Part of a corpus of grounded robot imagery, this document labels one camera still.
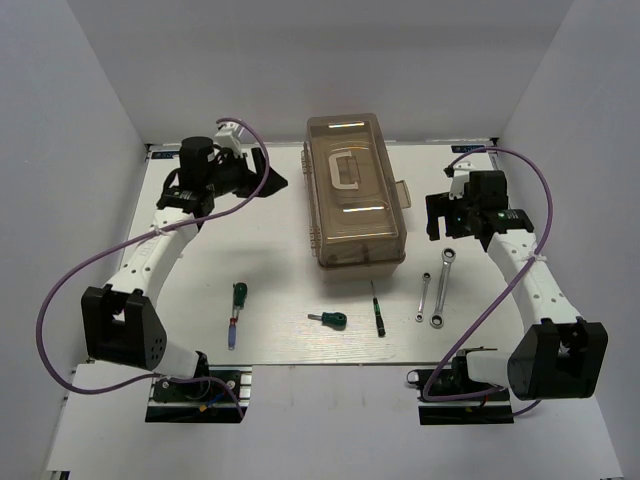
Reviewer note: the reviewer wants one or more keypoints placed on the large silver ratchet wrench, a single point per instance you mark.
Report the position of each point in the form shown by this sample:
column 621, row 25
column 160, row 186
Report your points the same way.
column 448, row 258

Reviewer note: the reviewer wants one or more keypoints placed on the beige toolbox with clear lid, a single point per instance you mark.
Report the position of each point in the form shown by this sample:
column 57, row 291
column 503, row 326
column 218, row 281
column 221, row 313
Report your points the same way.
column 357, row 225

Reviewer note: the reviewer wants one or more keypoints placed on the slim black green screwdriver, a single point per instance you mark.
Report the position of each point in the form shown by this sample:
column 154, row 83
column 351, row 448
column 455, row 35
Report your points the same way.
column 380, row 327

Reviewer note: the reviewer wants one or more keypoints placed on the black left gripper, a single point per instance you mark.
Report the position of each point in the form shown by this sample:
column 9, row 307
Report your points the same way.
column 250, row 179

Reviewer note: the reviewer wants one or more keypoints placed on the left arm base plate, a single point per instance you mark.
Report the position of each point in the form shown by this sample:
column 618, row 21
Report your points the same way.
column 203, row 403

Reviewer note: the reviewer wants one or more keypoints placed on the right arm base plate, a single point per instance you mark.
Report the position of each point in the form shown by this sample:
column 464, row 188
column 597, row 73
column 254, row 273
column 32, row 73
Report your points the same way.
column 461, row 401

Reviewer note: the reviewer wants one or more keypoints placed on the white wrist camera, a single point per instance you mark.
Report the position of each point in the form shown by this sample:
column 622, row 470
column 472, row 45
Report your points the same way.
column 228, row 136
column 459, row 176

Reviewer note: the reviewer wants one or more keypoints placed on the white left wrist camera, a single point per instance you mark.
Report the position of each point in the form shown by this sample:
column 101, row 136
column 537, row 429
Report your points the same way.
column 228, row 136

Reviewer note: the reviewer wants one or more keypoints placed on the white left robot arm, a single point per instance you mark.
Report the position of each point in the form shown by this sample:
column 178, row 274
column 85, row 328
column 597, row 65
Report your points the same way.
column 121, row 324

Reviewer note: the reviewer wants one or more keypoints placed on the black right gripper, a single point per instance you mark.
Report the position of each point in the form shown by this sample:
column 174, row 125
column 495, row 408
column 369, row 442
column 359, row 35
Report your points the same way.
column 440, row 205

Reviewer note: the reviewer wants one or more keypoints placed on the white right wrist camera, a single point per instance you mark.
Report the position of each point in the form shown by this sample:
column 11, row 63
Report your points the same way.
column 459, row 176

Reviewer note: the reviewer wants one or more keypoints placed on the stubby green screwdriver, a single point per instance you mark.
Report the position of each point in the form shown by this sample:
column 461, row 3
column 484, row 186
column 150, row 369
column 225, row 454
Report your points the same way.
column 334, row 320

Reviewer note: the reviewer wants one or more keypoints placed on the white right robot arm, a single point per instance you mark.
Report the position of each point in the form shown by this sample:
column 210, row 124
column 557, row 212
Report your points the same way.
column 561, row 354

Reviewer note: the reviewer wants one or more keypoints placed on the green handle long screwdriver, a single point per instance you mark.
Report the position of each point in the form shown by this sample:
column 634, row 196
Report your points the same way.
column 240, row 291

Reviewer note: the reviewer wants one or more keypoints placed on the small silver wrench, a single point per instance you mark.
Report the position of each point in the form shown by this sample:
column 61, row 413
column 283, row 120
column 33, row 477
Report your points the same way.
column 426, row 278

